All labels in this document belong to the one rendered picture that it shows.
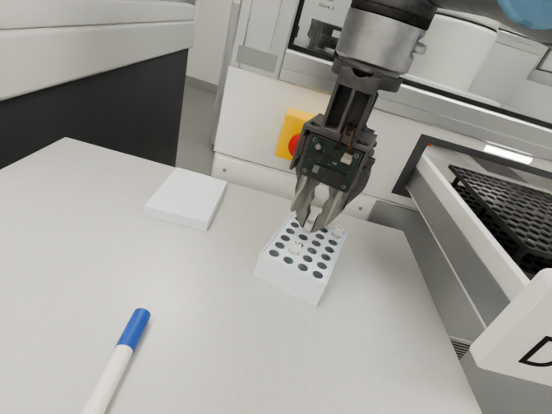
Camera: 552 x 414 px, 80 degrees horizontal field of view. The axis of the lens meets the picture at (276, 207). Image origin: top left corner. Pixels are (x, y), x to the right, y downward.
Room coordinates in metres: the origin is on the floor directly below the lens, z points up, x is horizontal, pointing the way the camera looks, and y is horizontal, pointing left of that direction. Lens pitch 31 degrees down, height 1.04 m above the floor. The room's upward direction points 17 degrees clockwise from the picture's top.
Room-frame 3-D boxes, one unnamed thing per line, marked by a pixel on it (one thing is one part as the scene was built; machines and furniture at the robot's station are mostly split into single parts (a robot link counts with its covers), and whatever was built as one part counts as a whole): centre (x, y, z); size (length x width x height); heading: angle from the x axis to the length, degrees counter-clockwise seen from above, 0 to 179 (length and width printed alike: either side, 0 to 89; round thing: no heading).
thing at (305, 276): (0.35, -0.05, 0.78); 0.12 x 0.08 x 0.04; 166
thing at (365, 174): (0.38, -0.07, 0.89); 0.05 x 0.02 x 0.09; 76
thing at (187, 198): (0.41, 0.13, 0.77); 0.13 x 0.09 x 0.02; 4
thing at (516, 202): (0.43, -0.34, 0.87); 0.22 x 0.18 x 0.06; 4
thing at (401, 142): (1.03, -0.34, 0.87); 1.02 x 0.95 x 0.14; 94
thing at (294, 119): (0.51, -0.01, 0.88); 0.07 x 0.05 x 0.07; 94
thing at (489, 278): (0.44, -0.34, 0.86); 0.40 x 0.26 x 0.06; 4
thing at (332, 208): (0.36, -0.06, 0.85); 0.06 x 0.03 x 0.09; 166
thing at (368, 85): (0.36, -0.05, 0.95); 0.09 x 0.08 x 0.12; 166
